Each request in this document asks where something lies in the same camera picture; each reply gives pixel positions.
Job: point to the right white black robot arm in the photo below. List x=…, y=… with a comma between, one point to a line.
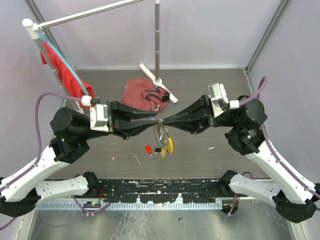
x=292, y=195

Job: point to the aluminium frame post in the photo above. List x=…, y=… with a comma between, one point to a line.
x=280, y=10
x=41, y=13

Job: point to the white metal clothes rack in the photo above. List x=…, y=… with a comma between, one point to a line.
x=130, y=35

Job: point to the aluminium frame post right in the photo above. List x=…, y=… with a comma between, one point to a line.
x=280, y=10

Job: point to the maroon cloth bag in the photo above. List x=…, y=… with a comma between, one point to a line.
x=140, y=93

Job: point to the keyring with yellow tag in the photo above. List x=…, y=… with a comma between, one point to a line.
x=161, y=134

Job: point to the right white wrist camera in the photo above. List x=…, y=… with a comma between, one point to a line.
x=219, y=99

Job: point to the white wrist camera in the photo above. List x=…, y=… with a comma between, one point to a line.
x=98, y=113
x=219, y=99

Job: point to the white slotted cable duct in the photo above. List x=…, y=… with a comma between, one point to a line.
x=70, y=205

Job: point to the red hanging cloth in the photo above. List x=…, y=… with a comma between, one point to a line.
x=68, y=81

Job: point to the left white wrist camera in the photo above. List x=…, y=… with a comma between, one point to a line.
x=98, y=113

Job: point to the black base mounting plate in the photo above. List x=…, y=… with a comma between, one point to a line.
x=161, y=190

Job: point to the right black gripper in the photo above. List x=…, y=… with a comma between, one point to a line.
x=197, y=117

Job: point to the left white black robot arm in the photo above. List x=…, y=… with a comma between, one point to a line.
x=21, y=192

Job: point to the red tagged key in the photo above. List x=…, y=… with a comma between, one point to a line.
x=149, y=149

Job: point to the aluminium frame post left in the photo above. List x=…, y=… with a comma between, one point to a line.
x=41, y=13

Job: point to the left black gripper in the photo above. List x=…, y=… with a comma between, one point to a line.
x=120, y=120

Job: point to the blue clothes hanger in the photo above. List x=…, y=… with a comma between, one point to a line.
x=77, y=78

